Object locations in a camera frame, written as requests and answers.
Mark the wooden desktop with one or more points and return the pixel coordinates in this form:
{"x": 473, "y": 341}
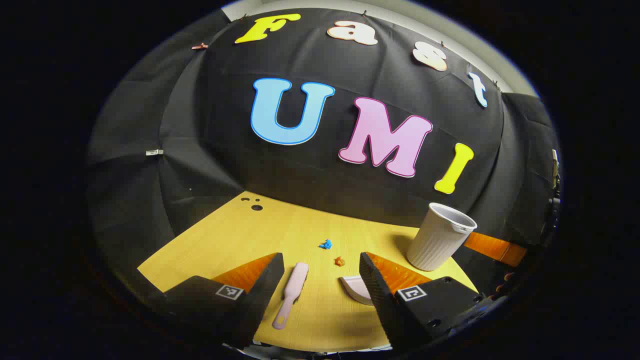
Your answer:
{"x": 310, "y": 230}

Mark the silver clip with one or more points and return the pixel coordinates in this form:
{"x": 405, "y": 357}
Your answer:
{"x": 154, "y": 152}

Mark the brown clip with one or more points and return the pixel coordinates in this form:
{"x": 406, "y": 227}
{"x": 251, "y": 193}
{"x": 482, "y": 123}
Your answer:
{"x": 200, "y": 46}

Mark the pink small broom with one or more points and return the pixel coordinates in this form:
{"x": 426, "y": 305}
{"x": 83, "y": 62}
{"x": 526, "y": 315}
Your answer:
{"x": 295, "y": 285}

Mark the white ribbed garbage bin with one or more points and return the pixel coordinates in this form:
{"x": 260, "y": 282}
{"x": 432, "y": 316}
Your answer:
{"x": 435, "y": 240}

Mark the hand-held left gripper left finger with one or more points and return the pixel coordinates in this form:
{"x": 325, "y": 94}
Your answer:
{"x": 267, "y": 287}

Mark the pink dustpan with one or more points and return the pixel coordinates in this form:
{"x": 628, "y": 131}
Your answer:
{"x": 357, "y": 291}

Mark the orange paper trash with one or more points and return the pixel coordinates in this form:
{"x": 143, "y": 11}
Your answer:
{"x": 340, "y": 261}

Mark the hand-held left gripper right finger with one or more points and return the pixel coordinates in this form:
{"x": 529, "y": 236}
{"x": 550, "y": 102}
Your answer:
{"x": 376, "y": 287}

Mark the blue paper trash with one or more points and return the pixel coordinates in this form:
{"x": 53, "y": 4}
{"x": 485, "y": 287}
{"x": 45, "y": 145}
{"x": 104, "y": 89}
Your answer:
{"x": 326, "y": 244}

